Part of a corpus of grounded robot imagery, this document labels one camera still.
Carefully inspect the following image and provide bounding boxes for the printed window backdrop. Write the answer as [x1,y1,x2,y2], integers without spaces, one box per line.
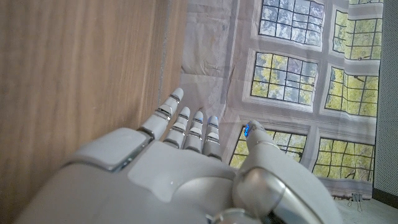
[178,0,385,200]

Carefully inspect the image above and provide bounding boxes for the black binder clip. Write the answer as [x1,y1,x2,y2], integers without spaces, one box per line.
[347,192,363,213]

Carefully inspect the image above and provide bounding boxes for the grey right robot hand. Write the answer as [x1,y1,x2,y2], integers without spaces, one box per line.
[14,87,345,224]

